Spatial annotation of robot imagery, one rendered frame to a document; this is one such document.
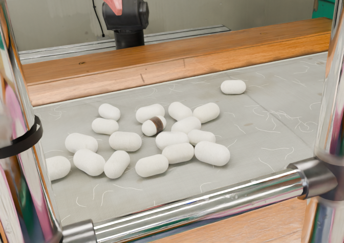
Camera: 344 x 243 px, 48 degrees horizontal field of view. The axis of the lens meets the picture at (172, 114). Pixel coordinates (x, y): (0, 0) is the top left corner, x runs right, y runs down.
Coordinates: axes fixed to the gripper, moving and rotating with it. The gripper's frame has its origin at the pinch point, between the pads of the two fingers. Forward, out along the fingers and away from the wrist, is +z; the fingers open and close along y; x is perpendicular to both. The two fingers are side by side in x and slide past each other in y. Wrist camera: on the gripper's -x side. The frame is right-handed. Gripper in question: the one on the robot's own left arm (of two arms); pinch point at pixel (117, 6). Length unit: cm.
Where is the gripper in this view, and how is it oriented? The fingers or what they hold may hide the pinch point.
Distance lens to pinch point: 52.1
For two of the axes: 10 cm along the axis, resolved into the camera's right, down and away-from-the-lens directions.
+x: -1.8, 4.0, 9.0
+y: 9.4, -2.0, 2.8
